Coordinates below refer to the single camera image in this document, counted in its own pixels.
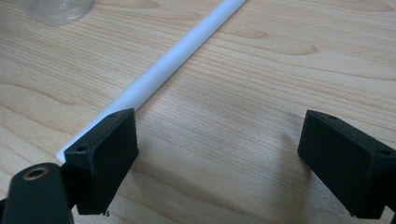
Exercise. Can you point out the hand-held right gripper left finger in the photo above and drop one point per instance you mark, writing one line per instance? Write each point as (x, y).
(99, 161)

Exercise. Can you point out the white plastic straw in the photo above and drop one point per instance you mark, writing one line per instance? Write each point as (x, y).
(174, 57)

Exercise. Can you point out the clear plastic bottle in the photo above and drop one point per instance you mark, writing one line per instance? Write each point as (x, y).
(56, 11)

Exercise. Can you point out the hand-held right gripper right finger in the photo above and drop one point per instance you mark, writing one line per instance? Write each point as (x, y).
(345, 161)

